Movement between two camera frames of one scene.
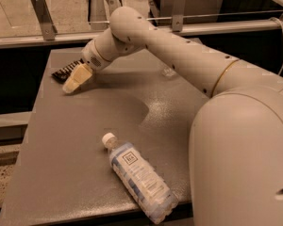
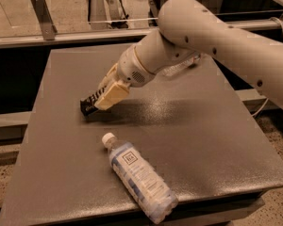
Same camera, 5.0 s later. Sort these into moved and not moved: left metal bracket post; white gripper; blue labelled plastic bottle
Moved: white gripper
Not moved: blue labelled plastic bottle; left metal bracket post
